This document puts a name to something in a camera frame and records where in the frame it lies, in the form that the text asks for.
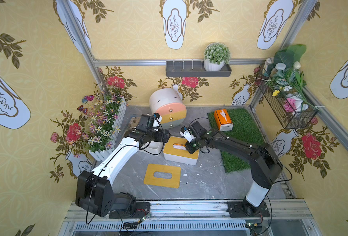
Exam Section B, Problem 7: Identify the white plastic box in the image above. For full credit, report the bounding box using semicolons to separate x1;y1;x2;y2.
163;136;200;166
139;142;164;155

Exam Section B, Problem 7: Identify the wooden slotted lid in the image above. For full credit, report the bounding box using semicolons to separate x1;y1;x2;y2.
143;164;181;189
163;136;200;160

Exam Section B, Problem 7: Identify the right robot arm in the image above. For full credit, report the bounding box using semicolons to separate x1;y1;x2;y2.
180;122;283;217

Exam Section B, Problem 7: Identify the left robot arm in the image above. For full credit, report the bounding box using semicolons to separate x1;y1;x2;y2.
75;113;171;217

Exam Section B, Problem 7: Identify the wooden tray with stones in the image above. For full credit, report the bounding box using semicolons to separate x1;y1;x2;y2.
124;115;141;132

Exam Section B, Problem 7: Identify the round pastel drawer cabinet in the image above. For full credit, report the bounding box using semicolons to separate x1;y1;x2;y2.
149;88;187;129

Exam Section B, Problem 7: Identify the green artificial grass mat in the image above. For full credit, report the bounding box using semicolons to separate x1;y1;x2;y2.
203;108;266;175

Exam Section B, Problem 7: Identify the white fence flower planter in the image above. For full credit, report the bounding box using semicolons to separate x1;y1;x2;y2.
78;93;127;161

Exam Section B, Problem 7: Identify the potted green succulent plant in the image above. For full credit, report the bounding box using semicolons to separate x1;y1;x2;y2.
204;42;231;71

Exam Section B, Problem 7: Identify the artificial flower bouquet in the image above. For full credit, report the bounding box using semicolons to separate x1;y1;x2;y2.
263;44;320;110

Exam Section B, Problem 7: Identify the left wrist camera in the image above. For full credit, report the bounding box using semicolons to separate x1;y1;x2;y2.
153;113;162;124

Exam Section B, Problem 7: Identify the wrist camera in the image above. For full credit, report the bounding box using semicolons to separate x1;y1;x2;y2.
180;126;195;143
153;113;162;124

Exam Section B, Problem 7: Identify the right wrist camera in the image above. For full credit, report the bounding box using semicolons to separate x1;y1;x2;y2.
180;126;195;143

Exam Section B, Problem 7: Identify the grey wall shelf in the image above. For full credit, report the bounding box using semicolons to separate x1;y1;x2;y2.
166;60;232;77

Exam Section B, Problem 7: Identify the black wire wall basket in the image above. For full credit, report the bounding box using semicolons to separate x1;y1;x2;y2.
255;65;319;129

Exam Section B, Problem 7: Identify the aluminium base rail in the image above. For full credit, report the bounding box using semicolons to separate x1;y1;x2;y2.
59;199;321;236

